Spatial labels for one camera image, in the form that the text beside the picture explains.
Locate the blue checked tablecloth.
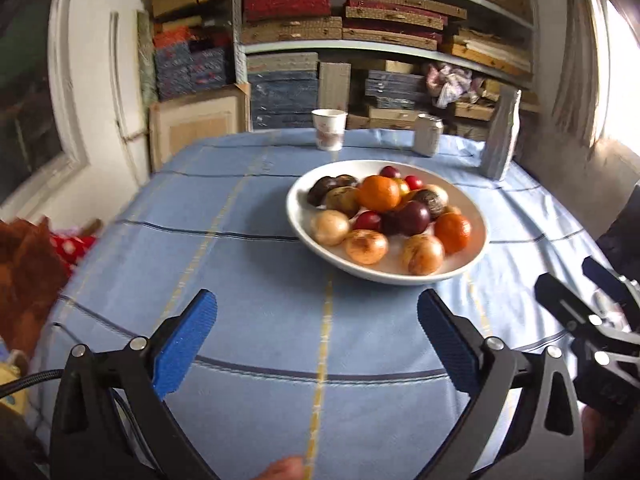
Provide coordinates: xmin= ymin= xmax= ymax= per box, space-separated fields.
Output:
xmin=32 ymin=129 xmax=611 ymax=479

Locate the person's left hand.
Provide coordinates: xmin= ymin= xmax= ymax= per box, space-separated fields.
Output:
xmin=255 ymin=456 xmax=305 ymax=480

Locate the large orange tangerine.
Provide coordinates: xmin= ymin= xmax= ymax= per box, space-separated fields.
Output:
xmin=358 ymin=176 xmax=401 ymax=212

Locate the white paper cup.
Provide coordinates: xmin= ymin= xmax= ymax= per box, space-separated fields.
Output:
xmin=311 ymin=108 xmax=347 ymax=152

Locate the metal storage shelf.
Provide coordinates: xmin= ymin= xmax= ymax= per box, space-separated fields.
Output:
xmin=232 ymin=0 xmax=535 ymax=129

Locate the pink crumpled cloth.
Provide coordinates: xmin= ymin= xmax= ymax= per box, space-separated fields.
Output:
xmin=423 ymin=63 xmax=484 ymax=110

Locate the window with white frame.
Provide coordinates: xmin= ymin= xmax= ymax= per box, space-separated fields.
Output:
xmin=1 ymin=0 xmax=89 ymax=220

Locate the brown plush toy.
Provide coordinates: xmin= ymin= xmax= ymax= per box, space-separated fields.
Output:
xmin=0 ymin=219 xmax=68 ymax=356

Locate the framed wooden panel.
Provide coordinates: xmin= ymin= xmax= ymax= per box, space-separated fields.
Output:
xmin=150 ymin=84 xmax=250 ymax=171

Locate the dark purple plum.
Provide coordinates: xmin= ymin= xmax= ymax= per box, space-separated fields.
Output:
xmin=397 ymin=200 xmax=431 ymax=236

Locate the large tan pear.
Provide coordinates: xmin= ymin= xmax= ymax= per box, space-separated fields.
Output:
xmin=311 ymin=209 xmax=350 ymax=246

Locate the white round plate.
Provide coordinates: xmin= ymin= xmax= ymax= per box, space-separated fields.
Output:
xmin=285 ymin=159 xmax=488 ymax=286

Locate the grey striped bottle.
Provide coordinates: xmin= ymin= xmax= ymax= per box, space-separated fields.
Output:
xmin=480 ymin=86 xmax=522 ymax=182

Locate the tan round fruit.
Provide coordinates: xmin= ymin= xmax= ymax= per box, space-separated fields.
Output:
xmin=401 ymin=234 xmax=446 ymax=275

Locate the brown kiwi fruit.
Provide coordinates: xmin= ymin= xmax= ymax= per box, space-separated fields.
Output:
xmin=324 ymin=186 xmax=361 ymax=219

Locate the red cherry tomato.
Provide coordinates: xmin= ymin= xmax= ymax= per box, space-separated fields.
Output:
xmin=405 ymin=174 xmax=424 ymax=191

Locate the white drink can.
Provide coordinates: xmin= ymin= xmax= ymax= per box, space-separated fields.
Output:
xmin=412 ymin=114 xmax=444 ymax=157

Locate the small orange fruit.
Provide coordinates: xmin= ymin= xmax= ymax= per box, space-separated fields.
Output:
xmin=394 ymin=178 xmax=410 ymax=197

